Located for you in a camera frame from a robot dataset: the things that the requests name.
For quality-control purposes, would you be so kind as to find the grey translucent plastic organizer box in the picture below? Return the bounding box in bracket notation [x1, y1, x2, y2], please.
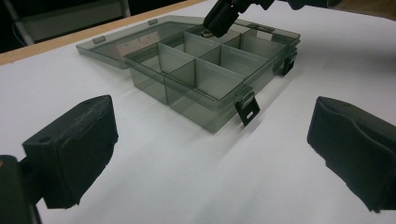
[76, 15, 302, 134]

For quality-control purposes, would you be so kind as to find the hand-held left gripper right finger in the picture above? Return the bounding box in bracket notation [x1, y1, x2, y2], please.
[306, 95, 396, 214]

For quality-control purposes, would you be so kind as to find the white metal frame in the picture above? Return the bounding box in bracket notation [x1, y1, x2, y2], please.
[20, 0, 133, 44]

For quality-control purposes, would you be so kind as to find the white metal stand leg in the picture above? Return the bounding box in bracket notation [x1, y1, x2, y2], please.
[2, 0, 35, 47]

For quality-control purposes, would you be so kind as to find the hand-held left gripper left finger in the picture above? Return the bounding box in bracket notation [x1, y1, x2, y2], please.
[21, 94, 120, 210]

